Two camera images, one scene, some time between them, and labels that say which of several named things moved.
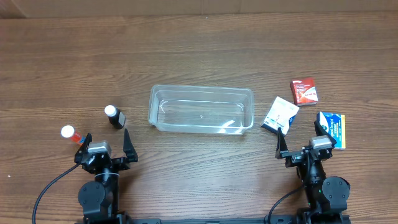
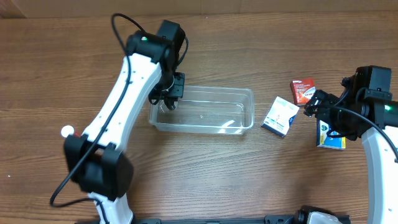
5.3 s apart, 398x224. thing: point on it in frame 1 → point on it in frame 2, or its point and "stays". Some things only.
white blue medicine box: x=282 y=115 stays
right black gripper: x=302 y=157 → x=321 y=104
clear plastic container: x=201 y=109 stays
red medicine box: x=304 y=92 stays
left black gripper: x=104 y=160 → x=173 y=93
